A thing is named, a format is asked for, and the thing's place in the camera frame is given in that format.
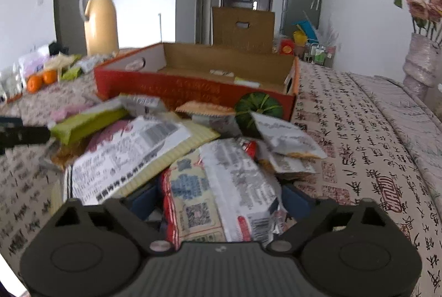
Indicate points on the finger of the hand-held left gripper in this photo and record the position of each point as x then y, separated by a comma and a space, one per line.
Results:
24, 136

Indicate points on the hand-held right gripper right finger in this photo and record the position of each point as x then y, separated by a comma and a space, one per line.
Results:
295, 202

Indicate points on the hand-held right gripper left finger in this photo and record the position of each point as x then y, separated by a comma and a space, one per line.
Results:
143, 205

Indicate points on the red white noodle packet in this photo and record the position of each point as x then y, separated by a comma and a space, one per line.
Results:
234, 186

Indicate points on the pile of mixed snack packets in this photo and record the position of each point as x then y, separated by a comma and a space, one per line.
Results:
286, 138

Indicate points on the green snack bar packet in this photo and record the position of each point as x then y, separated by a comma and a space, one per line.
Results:
89, 124

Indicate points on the red cardboard box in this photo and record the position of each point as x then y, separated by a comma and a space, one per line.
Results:
172, 89

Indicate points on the orange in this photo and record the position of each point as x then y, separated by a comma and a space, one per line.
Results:
34, 83
50, 76

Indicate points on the clear plastic bag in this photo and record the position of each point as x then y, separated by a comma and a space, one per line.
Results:
10, 83

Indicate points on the large yellow-edged snack bag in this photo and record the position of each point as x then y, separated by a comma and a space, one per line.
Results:
138, 148

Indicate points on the purple white plastic bag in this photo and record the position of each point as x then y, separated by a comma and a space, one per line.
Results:
32, 62

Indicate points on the light green snack packet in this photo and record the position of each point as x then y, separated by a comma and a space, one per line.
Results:
72, 73

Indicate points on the cream crumpled bag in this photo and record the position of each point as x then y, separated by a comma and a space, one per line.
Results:
64, 60

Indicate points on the dark cloth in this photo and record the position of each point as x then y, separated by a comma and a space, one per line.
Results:
57, 48

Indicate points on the white barcode snack packet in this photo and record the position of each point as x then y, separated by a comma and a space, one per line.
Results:
96, 64

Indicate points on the yellow thermos jug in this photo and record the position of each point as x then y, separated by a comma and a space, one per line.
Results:
102, 27

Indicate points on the grey patterned cloth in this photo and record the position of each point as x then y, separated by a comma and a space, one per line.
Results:
397, 110

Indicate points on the yellow red box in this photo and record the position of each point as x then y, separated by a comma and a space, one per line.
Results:
286, 47

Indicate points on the pale dried grass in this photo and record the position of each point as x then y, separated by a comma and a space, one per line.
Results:
329, 34

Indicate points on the thin white pole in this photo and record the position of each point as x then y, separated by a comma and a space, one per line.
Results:
160, 27

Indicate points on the blue plastic item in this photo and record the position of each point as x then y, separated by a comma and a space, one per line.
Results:
307, 27

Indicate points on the pink ribbed vase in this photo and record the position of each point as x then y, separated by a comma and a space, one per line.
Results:
421, 58

